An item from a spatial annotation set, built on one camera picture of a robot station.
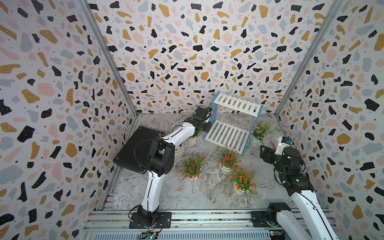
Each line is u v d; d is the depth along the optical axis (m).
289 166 0.56
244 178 0.73
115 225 0.73
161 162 0.56
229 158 0.80
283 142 0.66
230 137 1.06
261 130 0.92
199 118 0.78
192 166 0.77
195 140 1.00
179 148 0.92
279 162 0.64
